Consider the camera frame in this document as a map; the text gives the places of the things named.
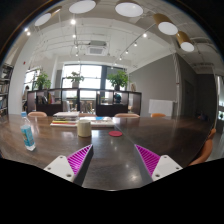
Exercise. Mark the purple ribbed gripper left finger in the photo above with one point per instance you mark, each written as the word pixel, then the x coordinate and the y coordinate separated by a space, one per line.
pixel 73 167

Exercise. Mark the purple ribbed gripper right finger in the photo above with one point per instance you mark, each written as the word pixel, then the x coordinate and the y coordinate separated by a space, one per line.
pixel 152 166

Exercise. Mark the clear plastic water bottle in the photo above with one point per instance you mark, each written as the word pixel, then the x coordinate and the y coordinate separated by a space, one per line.
pixel 27 132

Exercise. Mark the stack of books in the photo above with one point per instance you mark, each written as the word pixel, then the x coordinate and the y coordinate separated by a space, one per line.
pixel 65 119

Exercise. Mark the large colourful flat book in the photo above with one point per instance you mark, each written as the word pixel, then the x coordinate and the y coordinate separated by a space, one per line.
pixel 99 121

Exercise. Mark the orange chair back far right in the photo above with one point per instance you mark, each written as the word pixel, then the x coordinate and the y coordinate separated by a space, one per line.
pixel 153 115

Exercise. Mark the red round coaster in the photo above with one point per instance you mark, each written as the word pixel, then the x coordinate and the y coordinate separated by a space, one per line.
pixel 115 133

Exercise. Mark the orange chair at right edge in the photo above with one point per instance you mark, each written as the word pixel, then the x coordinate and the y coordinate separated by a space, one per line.
pixel 205 145

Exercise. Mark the white radiator panel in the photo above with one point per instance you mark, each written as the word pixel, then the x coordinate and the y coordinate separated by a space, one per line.
pixel 161 106

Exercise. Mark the middle tan chair back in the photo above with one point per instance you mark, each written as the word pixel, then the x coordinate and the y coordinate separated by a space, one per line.
pixel 127 115

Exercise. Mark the tan chair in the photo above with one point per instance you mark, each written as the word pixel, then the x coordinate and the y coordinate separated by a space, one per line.
pixel 127 115
pixel 37 114

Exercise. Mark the left tan chair back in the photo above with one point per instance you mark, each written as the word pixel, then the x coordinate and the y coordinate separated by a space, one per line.
pixel 37 114

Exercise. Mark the dark wooden shelf unit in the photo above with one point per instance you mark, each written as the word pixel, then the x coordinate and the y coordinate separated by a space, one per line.
pixel 100 102

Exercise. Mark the middle potted green plant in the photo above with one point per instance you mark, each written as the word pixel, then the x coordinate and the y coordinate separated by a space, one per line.
pixel 75 78

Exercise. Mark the potted green plant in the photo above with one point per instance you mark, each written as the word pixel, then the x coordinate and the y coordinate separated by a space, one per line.
pixel 42 81
pixel 75 78
pixel 118 80

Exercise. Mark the left potted green plant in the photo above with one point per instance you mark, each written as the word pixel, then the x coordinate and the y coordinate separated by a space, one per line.
pixel 42 81

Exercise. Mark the right potted green plant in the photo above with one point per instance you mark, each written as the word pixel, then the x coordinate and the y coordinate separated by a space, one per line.
pixel 118 80

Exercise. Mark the ceiling air conditioner unit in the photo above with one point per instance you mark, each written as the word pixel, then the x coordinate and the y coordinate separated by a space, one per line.
pixel 97 48

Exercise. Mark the gold pendant lamp far right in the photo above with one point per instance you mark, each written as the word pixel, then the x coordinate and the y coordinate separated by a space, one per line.
pixel 184 42

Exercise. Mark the gold pendant lamp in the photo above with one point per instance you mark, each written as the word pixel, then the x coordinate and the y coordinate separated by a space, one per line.
pixel 184 42
pixel 164 24

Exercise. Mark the round pendant lamp far left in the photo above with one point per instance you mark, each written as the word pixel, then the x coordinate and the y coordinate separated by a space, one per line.
pixel 47 16

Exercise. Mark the round pendant lamp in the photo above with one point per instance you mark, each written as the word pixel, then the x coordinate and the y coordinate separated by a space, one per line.
pixel 47 16
pixel 82 6
pixel 128 8

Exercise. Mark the round pendant lamp centre right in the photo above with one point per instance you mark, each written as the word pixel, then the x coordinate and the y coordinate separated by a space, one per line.
pixel 128 8

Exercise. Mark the round pendant lamp centre left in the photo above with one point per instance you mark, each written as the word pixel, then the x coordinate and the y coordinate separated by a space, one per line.
pixel 82 6

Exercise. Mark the bookshelf at left wall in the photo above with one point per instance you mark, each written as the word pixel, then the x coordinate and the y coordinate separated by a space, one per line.
pixel 5 78

